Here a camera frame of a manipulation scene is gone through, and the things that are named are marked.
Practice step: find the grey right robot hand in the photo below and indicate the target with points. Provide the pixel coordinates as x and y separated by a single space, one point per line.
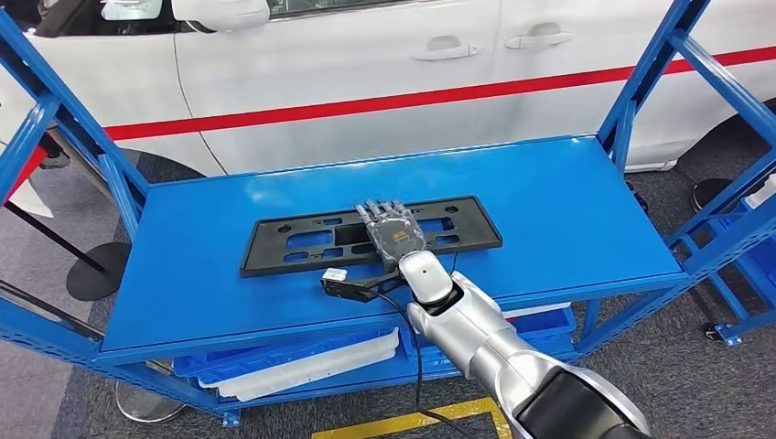
394 233

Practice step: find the black plastic plate frame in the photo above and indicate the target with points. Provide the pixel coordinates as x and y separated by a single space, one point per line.
267 254

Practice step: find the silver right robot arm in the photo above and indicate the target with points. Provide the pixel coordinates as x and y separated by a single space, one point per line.
485 339

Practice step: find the blue metal shelf rack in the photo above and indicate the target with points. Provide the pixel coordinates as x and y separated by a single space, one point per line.
758 266
545 212

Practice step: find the white car with red stripe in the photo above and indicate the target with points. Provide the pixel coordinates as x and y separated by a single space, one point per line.
364 79

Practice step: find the white plastic bin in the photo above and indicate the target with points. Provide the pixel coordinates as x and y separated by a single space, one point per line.
533 310
315 369
761 194

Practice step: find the black round stanchion base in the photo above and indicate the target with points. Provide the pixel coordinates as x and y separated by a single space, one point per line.
712 194

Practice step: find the black caster wheel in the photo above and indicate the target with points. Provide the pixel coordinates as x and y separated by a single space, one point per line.
710 332

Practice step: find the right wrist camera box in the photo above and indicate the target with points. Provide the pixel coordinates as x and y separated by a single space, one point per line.
351 288

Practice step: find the chrome base stanchion post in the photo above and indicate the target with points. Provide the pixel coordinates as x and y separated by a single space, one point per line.
148 406

